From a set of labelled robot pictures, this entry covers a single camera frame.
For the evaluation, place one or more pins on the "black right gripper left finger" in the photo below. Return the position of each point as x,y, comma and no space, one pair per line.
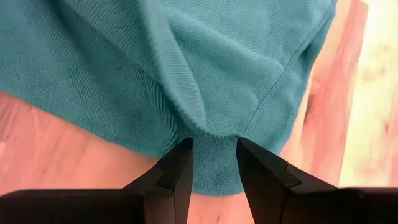
174,174

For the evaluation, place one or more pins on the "teal terry towel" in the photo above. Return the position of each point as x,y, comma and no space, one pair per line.
130,68

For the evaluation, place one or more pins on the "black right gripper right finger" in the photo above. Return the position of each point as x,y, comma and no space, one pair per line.
264,180

